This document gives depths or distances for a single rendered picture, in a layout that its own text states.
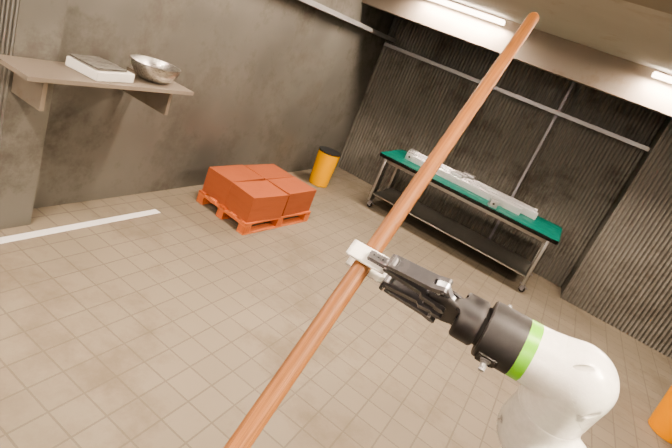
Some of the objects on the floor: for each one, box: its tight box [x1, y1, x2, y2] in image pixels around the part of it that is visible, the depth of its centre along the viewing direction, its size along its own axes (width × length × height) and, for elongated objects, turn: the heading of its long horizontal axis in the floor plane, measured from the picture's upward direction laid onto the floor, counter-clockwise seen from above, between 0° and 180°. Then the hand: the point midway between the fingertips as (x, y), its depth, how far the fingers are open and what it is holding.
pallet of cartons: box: [196, 164, 317, 235], centre depth 550 cm, size 124×89×43 cm
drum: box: [309, 146, 341, 188], centre depth 731 cm, size 37×36×57 cm
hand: (367, 261), depth 78 cm, fingers closed on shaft, 3 cm apart
